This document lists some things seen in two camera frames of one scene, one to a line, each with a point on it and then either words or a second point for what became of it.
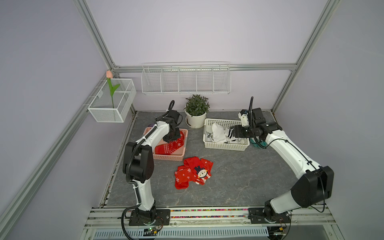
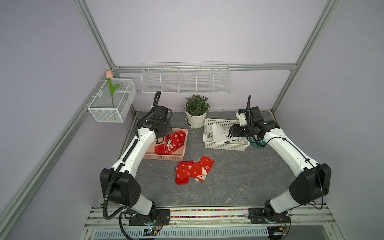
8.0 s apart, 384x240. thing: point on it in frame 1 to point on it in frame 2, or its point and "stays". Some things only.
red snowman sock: (203, 171) to (168, 141)
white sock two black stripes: (218, 133) stays
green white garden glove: (262, 143) stays
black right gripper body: (243, 131) stays
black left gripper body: (173, 135) to (167, 129)
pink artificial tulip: (112, 88) stays
